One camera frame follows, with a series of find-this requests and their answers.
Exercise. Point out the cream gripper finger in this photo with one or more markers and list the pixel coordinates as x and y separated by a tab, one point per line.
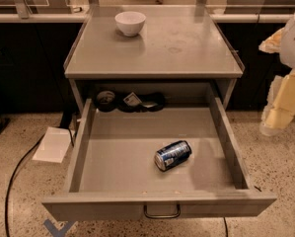
273	43
280	108

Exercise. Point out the blue pepsi can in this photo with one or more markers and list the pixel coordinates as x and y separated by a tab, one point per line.
172	155

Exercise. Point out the grey cabinet counter unit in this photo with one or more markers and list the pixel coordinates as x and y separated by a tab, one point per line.
176	42

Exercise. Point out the grey open top drawer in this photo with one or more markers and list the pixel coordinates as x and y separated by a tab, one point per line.
112	172

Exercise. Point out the black bundle with white tag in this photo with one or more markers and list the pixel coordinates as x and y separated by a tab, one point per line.
133	103

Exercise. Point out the white ceramic bowl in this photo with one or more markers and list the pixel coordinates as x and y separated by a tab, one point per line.
130	23

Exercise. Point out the black tape roll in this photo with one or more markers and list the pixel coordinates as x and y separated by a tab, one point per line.
106	101

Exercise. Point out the white paper sheet on floor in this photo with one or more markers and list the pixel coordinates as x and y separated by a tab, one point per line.
54	145

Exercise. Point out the light rail counter right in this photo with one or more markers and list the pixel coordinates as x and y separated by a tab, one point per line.
245	11

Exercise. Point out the light rail counter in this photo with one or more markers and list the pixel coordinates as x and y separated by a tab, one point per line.
43	11
245	11

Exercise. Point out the metal drawer handle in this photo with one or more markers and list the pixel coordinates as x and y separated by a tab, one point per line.
174	211

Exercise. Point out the light rail counter left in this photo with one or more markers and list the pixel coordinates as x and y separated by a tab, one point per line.
43	11

